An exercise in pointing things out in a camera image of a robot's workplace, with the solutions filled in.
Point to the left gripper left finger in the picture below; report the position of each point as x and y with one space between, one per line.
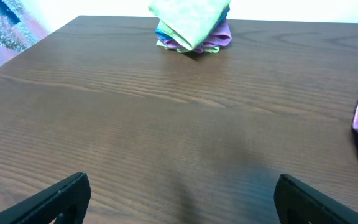
64 202

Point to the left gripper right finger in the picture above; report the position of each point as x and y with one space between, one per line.
297 202

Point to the folded purple cloth in stack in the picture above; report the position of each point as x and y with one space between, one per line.
220 36

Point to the folded green cloth on top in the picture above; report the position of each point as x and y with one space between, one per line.
189 21

